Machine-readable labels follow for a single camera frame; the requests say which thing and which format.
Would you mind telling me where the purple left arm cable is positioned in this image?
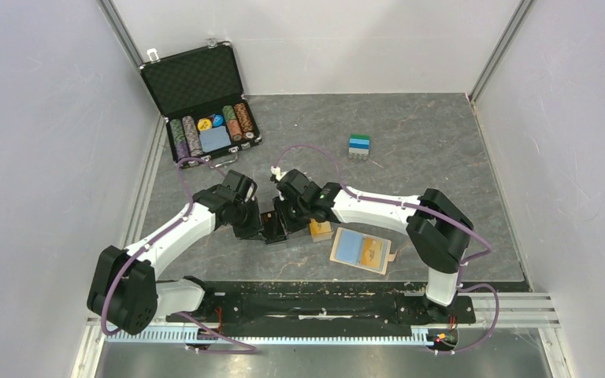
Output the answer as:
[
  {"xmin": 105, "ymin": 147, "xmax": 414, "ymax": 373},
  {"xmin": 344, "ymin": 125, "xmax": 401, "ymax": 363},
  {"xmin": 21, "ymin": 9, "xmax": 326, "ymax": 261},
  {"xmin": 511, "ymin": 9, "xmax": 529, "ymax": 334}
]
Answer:
[{"xmin": 99, "ymin": 156, "xmax": 259, "ymax": 356}]

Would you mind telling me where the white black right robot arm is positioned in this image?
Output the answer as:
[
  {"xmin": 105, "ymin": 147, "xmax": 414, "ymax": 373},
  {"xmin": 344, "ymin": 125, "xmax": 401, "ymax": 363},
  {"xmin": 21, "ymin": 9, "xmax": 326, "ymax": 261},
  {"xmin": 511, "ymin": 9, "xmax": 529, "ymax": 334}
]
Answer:
[{"xmin": 270, "ymin": 166, "xmax": 473, "ymax": 321}]

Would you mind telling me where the clear acrylic card tray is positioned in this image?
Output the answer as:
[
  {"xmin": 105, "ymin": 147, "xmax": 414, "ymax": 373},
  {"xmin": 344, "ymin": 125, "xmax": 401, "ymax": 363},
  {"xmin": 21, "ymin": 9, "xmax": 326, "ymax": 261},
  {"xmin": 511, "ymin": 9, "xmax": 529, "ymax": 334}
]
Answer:
[{"xmin": 260, "ymin": 210, "xmax": 334, "ymax": 244}]

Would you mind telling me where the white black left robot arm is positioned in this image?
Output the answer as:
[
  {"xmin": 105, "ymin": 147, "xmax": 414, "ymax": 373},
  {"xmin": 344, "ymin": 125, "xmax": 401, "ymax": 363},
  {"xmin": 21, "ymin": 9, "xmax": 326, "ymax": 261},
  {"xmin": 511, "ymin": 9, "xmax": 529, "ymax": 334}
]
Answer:
[{"xmin": 87, "ymin": 170, "xmax": 262, "ymax": 335}]

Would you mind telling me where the white toothed cable rail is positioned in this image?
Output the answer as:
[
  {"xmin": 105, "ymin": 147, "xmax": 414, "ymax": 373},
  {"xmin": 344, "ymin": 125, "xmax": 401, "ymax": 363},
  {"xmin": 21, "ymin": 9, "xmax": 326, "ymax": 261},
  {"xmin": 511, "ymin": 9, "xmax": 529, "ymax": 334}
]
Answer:
[{"xmin": 106, "ymin": 325, "xmax": 433, "ymax": 347}]

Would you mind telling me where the black poker chip case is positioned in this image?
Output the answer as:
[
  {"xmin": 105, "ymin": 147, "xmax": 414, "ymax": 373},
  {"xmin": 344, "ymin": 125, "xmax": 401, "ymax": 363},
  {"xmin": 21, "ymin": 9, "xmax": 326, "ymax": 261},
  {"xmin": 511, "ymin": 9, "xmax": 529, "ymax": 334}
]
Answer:
[{"xmin": 139, "ymin": 40, "xmax": 262, "ymax": 162}]

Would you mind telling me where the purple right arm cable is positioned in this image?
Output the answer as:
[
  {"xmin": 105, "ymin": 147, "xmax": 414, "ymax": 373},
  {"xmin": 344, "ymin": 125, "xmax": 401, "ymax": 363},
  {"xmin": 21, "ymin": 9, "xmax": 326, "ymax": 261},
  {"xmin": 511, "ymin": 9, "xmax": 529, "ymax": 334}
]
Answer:
[{"xmin": 273, "ymin": 144, "xmax": 501, "ymax": 357}]

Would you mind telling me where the blue green block stack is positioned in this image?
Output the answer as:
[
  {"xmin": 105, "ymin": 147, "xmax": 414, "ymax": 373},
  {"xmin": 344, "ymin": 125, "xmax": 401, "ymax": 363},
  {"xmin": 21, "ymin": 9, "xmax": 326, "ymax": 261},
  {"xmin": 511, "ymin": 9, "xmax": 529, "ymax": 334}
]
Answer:
[{"xmin": 348, "ymin": 134, "xmax": 371, "ymax": 159}]

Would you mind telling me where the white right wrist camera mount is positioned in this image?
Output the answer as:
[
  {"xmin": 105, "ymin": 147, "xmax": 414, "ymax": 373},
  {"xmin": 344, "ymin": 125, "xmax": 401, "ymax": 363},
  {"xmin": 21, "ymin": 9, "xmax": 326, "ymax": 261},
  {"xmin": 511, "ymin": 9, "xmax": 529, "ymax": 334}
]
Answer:
[{"xmin": 270, "ymin": 166, "xmax": 288, "ymax": 201}]

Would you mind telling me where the black VIP card stack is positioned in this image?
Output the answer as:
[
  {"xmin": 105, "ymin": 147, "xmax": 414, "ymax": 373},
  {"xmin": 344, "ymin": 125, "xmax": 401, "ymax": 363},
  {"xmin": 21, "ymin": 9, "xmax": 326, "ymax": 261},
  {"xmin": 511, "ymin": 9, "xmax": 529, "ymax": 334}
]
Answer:
[{"xmin": 260, "ymin": 210, "xmax": 287, "ymax": 244}]

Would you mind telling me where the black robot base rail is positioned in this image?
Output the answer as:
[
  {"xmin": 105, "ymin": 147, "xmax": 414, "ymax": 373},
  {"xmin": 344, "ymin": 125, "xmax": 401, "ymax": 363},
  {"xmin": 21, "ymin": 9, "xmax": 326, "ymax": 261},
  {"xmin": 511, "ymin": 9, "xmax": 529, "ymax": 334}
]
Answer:
[{"xmin": 191, "ymin": 281, "xmax": 477, "ymax": 337}]

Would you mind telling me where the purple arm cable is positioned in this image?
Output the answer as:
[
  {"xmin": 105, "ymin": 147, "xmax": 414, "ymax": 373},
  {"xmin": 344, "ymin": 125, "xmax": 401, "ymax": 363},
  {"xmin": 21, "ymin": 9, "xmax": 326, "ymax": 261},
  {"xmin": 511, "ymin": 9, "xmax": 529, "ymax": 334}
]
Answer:
[
  {"xmin": 99, "ymin": 156, "xmax": 259, "ymax": 356},
  {"xmin": 273, "ymin": 144, "xmax": 501, "ymax": 357}
]

